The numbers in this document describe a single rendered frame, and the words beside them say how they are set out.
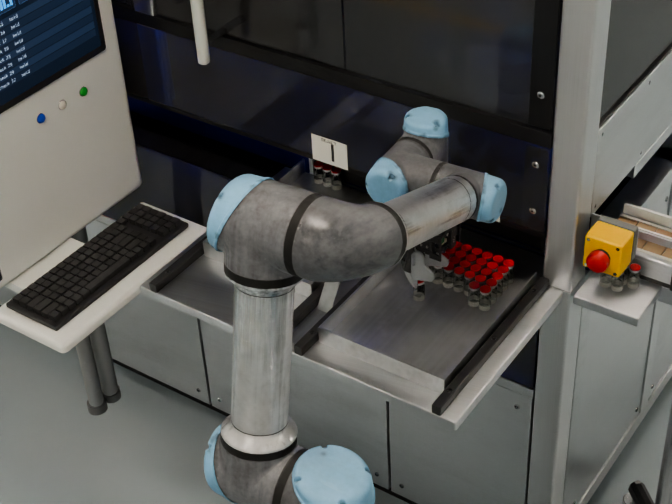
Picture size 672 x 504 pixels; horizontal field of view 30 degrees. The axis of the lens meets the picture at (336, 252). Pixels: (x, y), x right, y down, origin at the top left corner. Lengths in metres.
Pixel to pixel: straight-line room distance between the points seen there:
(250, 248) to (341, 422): 1.36
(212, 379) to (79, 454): 0.42
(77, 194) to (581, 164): 1.08
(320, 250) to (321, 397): 1.37
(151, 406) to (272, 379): 1.67
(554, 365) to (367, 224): 0.93
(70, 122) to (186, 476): 1.07
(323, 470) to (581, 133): 0.74
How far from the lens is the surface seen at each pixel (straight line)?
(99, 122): 2.68
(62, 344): 2.46
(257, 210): 1.67
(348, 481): 1.84
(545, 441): 2.65
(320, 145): 2.51
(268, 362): 1.79
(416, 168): 2.01
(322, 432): 3.07
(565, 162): 2.21
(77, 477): 3.33
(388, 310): 2.32
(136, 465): 3.32
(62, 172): 2.64
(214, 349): 3.14
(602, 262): 2.25
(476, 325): 2.29
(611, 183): 2.39
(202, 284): 2.42
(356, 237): 1.64
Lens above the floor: 2.38
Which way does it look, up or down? 38 degrees down
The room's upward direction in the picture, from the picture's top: 3 degrees counter-clockwise
